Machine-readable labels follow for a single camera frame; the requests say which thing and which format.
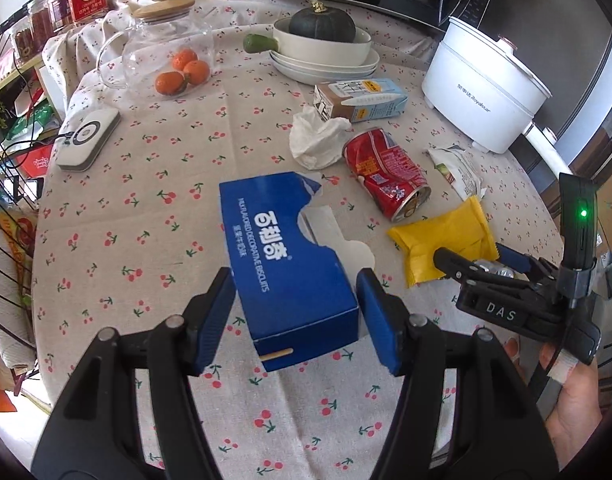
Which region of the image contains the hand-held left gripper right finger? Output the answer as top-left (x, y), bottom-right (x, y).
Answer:
top-left (356, 268), bottom-right (559, 480)

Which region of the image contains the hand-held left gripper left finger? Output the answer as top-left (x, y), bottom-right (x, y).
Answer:
top-left (31, 266), bottom-right (237, 480)

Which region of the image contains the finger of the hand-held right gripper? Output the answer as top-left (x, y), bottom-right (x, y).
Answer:
top-left (432, 246), bottom-right (487, 282)
top-left (494, 241), bottom-right (554, 281)

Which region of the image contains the silver foil wrapper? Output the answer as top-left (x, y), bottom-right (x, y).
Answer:
top-left (472, 259), bottom-right (517, 280)

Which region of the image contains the blue biscuit box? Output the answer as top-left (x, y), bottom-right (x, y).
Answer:
top-left (219, 171), bottom-right (360, 373)

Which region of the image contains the person's right hand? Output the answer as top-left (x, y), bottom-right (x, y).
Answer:
top-left (504, 336), bottom-right (605, 455)

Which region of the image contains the yellow snack packet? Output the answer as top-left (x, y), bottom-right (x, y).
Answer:
top-left (387, 196), bottom-right (500, 289)

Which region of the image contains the white and green snack wrapper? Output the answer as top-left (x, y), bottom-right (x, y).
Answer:
top-left (427, 144), bottom-right (488, 200)

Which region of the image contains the red drink can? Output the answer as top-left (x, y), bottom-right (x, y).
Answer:
top-left (342, 127), bottom-right (433, 224)

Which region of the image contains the cherry print tablecloth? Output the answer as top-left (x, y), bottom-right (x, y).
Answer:
top-left (36, 0), bottom-right (579, 480)

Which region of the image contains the white electric cooking pot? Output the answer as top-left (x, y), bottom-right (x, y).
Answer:
top-left (420, 15), bottom-right (572, 172)

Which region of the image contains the crumpled white tissue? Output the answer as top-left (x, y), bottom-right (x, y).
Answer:
top-left (289, 107), bottom-right (353, 170)

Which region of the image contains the blue and white milk carton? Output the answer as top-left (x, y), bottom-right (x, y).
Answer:
top-left (313, 78), bottom-right (409, 124)

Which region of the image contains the grey refrigerator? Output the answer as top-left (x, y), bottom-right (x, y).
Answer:
top-left (528, 22), bottom-right (612, 133)

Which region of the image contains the stack of white plates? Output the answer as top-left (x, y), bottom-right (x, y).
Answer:
top-left (270, 47), bottom-right (381, 87)

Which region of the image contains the dark green pumpkin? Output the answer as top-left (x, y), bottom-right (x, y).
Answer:
top-left (290, 0), bottom-right (357, 43)

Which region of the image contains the glass teapot with wooden lid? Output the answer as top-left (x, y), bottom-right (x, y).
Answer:
top-left (96, 0), bottom-right (215, 102)

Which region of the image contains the wooden shelf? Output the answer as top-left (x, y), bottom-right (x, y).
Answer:
top-left (0, 54), bottom-right (45, 97)

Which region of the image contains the glass jar of dried food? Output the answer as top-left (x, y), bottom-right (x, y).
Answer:
top-left (28, 0), bottom-right (55, 44)
top-left (46, 0), bottom-right (75, 34)
top-left (9, 14), bottom-right (37, 67)

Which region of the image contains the white wireless charger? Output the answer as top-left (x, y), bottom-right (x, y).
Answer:
top-left (55, 108), bottom-right (122, 172)

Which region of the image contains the black wire rack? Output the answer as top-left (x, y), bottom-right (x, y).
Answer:
top-left (0, 10), bottom-right (54, 386)

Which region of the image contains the white dish with green handle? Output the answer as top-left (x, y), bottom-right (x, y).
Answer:
top-left (243, 16), bottom-right (373, 68)

